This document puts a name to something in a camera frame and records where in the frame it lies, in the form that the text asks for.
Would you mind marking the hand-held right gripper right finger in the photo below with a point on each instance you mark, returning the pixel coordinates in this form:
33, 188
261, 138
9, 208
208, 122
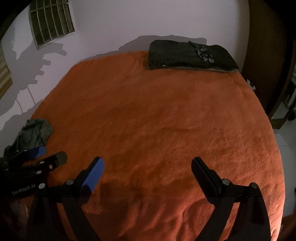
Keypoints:
204, 179

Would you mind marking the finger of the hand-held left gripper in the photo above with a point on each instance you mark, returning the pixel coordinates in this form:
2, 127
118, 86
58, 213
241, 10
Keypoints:
37, 151
60, 158

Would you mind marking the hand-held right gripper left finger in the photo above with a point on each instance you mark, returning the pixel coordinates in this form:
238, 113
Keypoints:
93, 176

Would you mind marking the black patterned garment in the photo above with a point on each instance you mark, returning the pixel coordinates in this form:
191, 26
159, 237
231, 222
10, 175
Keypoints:
219, 55

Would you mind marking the orange fleece blanket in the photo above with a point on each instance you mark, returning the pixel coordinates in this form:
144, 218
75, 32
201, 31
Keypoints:
150, 120

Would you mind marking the small white object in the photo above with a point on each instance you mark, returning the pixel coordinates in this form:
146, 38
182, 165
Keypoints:
251, 85

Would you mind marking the barred window vent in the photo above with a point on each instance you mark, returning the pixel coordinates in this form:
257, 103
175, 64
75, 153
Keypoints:
50, 25

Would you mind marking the dark wooden door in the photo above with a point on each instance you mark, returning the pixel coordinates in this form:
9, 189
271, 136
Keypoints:
266, 58

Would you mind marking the wooden window frame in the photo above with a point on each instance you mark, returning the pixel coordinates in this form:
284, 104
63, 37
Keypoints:
4, 76

